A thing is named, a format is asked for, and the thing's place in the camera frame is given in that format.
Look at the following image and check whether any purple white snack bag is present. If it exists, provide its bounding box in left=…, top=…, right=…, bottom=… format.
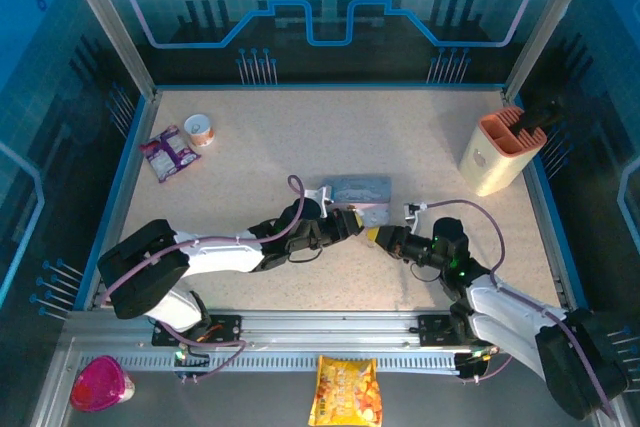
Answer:
left=138, top=124, right=203, bottom=184

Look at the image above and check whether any pink plastic bowl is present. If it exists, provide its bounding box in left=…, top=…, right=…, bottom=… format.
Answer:
left=69, top=354, right=137, bottom=414

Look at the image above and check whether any grey blue pouch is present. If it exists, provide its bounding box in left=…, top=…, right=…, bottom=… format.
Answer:
left=319, top=174, right=394, bottom=208

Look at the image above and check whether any yellow chips bag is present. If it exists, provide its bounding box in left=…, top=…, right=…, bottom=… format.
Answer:
left=307, top=354, right=384, bottom=427

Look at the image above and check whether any slotted grey cable duct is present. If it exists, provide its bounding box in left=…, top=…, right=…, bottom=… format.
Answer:
left=106, top=353, right=462, bottom=374

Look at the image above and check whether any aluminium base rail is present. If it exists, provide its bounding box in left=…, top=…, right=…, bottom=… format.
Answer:
left=64, top=310, right=566, bottom=354

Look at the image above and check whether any aluminium frame post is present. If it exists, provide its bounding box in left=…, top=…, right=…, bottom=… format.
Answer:
left=53, top=0, right=162, bottom=101
left=501, top=0, right=602, bottom=101

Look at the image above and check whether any small orange white cup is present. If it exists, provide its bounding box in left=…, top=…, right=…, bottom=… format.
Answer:
left=183, top=113, right=217, bottom=149

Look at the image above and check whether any cream utensil holder orange rim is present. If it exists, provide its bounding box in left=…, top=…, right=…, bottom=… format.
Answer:
left=457, top=105, right=548, bottom=197

